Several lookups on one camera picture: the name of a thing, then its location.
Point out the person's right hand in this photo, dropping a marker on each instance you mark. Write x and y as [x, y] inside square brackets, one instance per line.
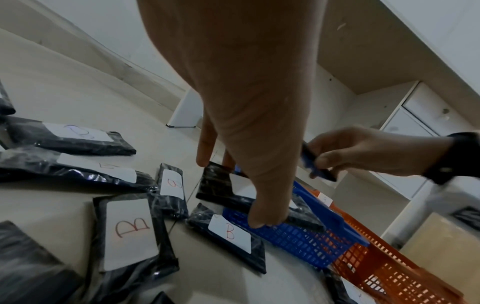
[382, 151]

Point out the person's left hand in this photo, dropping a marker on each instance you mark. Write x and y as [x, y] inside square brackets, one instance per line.
[240, 74]

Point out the small black packet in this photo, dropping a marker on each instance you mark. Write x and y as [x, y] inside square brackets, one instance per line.
[308, 160]

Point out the black packet with white label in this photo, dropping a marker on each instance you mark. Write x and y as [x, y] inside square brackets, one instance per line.
[214, 184]

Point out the white drawer cabinet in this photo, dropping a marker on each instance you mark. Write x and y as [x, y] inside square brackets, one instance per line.
[423, 104]

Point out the white desk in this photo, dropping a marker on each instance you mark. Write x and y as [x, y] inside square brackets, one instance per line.
[375, 44]

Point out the cardboard box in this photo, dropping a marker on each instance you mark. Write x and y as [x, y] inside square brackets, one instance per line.
[442, 243]

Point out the orange plastic basket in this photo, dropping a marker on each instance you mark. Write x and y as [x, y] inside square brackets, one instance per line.
[382, 267]

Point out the blue plastic basket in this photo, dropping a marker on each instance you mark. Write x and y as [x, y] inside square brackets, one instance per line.
[300, 246]

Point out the scattered group of black parcels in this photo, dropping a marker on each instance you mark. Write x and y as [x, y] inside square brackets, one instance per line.
[127, 237]

